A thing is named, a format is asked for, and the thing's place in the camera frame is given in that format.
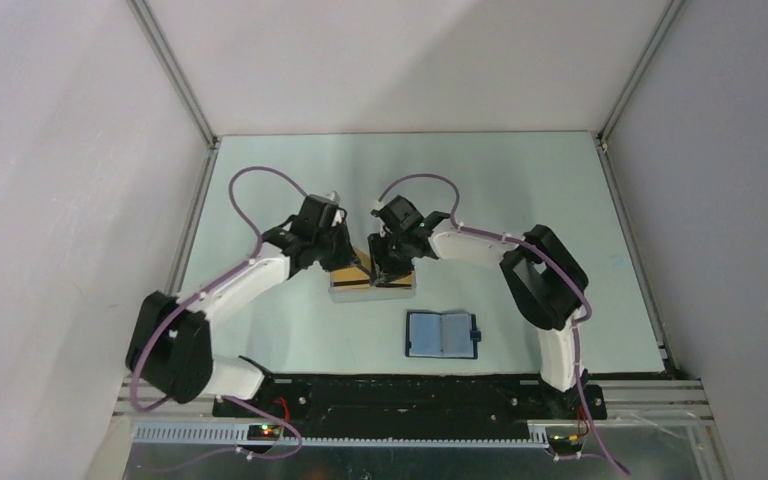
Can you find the blue leather card holder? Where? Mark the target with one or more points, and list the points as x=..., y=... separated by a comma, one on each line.
x=441, y=335

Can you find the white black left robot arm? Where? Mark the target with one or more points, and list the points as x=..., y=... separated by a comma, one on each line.
x=171, y=346

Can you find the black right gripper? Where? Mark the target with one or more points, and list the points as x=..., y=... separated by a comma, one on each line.
x=382, y=267

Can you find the grey slotted cable duct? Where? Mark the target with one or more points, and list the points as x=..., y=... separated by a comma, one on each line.
x=228, y=434

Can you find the clear plastic tray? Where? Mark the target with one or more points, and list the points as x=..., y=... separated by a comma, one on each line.
x=370, y=294

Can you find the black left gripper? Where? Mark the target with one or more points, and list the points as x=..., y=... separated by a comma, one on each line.
x=347, y=256

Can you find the right electronics board with leds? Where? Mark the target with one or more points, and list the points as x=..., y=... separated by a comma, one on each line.
x=565, y=447

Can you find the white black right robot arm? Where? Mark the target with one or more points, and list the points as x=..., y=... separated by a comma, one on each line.
x=546, y=283

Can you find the gold card with black stripe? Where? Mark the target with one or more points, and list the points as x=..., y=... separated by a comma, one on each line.
x=397, y=281

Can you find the left electronics board with leds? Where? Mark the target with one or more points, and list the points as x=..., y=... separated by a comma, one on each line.
x=264, y=432

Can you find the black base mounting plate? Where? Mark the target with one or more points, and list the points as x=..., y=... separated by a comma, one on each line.
x=422, y=406

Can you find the electronics board with leds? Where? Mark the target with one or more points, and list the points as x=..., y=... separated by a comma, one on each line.
x=264, y=432
x=565, y=447

